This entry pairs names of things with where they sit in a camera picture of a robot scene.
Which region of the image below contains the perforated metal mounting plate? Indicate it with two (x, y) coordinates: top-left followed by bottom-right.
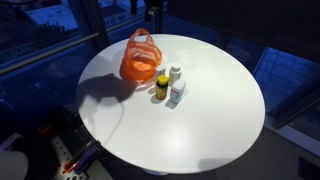
(51, 135), (88, 180)

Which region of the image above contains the brown bottle yellow cap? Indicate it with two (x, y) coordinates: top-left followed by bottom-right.
(156, 75), (168, 100)

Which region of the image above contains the white pill bottle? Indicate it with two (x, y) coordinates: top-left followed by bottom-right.
(168, 63), (182, 86)

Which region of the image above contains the small white bottle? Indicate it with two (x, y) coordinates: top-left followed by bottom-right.
(155, 65), (166, 79)

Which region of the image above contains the metal window railing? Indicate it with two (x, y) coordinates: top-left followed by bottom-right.
(0, 31), (101, 77)

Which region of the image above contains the white light-blue rectangular container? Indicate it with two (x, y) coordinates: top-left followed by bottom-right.
(170, 79), (186, 103)

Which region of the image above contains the white cylindrical object corner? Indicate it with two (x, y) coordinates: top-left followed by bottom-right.
(0, 151), (29, 180)

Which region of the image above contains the orange plastic bag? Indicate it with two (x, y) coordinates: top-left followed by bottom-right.
(120, 28), (162, 82)

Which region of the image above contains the purple orange clamp near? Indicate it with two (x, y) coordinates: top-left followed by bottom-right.
(63, 141), (100, 174)

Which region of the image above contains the purple orange clamp far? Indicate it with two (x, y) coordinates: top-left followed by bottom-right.
(38, 125), (54, 135)

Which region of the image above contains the purple orange clamp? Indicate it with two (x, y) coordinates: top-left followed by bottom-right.
(63, 141), (100, 174)
(38, 125), (54, 135)

